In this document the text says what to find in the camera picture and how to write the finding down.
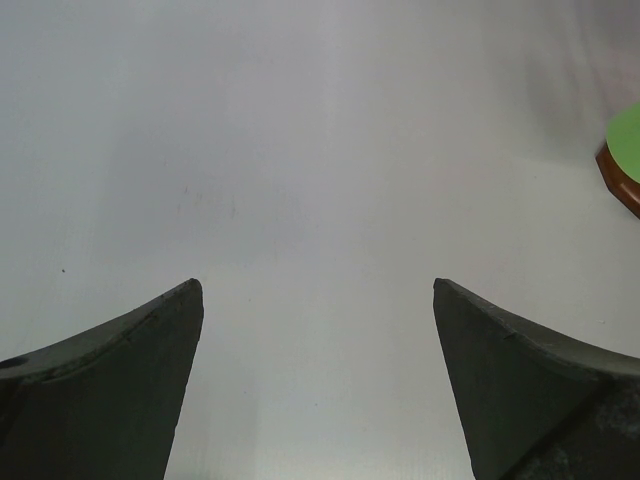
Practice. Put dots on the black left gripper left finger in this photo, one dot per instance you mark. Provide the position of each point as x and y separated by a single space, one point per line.
105 403

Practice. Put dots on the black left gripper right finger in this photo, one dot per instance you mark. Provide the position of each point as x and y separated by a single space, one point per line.
534 403

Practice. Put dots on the brown wooden rack base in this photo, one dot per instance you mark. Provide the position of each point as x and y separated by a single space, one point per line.
620 185

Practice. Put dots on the green wine glass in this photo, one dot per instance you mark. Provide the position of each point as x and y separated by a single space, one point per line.
623 141

